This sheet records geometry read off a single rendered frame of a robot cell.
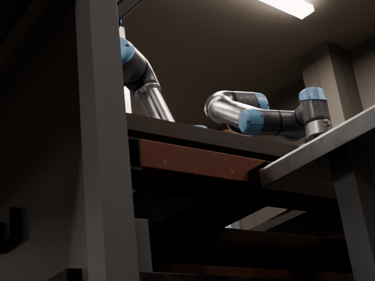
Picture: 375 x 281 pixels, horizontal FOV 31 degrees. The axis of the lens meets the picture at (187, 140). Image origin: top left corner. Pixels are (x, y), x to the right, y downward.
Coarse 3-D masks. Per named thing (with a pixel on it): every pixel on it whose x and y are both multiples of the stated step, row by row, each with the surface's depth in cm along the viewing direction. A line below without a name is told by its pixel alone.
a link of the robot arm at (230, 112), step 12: (216, 96) 225; (228, 96) 230; (204, 108) 230; (216, 108) 221; (228, 108) 212; (240, 108) 205; (252, 108) 196; (216, 120) 225; (228, 120) 212; (240, 120) 197; (252, 120) 192; (264, 120) 193; (276, 120) 194; (252, 132) 194; (264, 132) 195; (276, 132) 196
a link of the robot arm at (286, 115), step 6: (282, 114) 196; (288, 114) 197; (294, 114) 196; (282, 120) 195; (288, 120) 196; (294, 120) 196; (282, 126) 195; (288, 126) 196; (294, 126) 196; (300, 126) 195; (282, 132) 196; (288, 132) 197; (294, 132) 197; (300, 132) 198; (288, 138) 202; (294, 138) 201; (300, 138) 201
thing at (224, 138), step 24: (144, 120) 105; (192, 144) 111; (216, 144) 112; (240, 144) 115; (264, 144) 119; (144, 192) 129; (144, 216) 142; (168, 216) 144; (288, 216) 157; (312, 216) 156; (336, 216) 158
